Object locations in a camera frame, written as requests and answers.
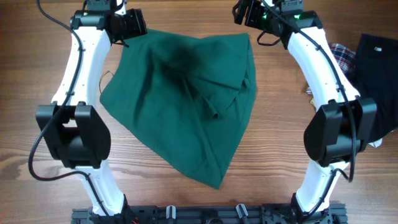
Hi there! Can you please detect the green cloth bag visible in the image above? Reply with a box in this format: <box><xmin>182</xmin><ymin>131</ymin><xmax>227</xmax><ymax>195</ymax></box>
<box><xmin>99</xmin><ymin>30</ymin><xmax>257</xmax><ymax>189</ymax></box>

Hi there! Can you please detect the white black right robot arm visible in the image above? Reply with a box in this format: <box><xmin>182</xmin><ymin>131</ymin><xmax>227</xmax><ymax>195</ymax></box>
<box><xmin>232</xmin><ymin>0</ymin><xmax>377</xmax><ymax>223</ymax></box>

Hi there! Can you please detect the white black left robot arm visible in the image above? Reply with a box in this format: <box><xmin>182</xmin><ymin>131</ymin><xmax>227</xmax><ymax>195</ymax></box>
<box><xmin>36</xmin><ymin>1</ymin><xmax>147</xmax><ymax>223</ymax></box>

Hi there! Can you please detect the plaid checkered shirt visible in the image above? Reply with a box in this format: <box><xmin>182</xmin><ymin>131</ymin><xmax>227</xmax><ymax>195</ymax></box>
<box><xmin>305</xmin><ymin>43</ymin><xmax>356</xmax><ymax>96</ymax></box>

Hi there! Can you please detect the tan cardboard tag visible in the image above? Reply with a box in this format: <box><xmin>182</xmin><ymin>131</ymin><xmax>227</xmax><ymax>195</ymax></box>
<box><xmin>310</xmin><ymin>98</ymin><xmax>317</xmax><ymax>108</ymax></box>

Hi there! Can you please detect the dark navy garment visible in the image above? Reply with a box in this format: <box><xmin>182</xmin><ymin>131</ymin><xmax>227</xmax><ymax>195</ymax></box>
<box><xmin>348</xmin><ymin>34</ymin><xmax>397</xmax><ymax>142</ymax></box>

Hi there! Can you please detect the white paper piece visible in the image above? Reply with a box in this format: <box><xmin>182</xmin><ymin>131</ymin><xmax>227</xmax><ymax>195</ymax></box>
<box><xmin>369</xmin><ymin>139</ymin><xmax>382</xmax><ymax>147</ymax></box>

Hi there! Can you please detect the black aluminium mounting rail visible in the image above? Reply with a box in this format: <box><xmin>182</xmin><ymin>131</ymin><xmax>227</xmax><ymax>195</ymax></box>
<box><xmin>70</xmin><ymin>203</ymin><xmax>348</xmax><ymax>224</ymax></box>

